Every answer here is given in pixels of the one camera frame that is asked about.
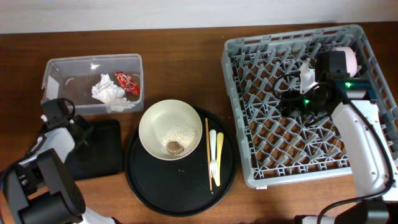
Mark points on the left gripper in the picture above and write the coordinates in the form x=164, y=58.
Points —
x=86, y=127

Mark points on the small pink bowl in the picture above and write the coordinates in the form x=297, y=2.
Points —
x=351, y=62

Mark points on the clear plastic waste bin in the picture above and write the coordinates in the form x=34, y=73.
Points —
x=73, y=78

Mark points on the white napkin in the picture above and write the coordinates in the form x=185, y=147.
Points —
x=107, y=91

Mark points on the black rectangular tray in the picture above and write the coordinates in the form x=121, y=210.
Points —
x=100, y=155

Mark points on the red snack wrapper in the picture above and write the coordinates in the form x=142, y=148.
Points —
x=127, y=83

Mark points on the large cream bowl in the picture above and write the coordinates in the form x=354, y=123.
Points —
x=162, y=116

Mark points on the wooden chopstick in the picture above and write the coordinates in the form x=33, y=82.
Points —
x=208, y=154

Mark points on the white plastic fork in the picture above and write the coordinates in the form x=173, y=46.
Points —
x=213, y=163

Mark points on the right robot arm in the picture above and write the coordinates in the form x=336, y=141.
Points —
x=330, y=88

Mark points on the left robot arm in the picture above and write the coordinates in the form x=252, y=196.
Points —
x=39, y=188

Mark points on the grey dishwasher rack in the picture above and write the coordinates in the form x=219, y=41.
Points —
x=276, y=150

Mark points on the rice food scraps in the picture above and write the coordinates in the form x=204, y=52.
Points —
x=179, y=140

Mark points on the yellow plastic knife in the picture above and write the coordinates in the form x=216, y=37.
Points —
x=219, y=147

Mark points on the round black serving tray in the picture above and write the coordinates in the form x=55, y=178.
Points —
x=181, y=188

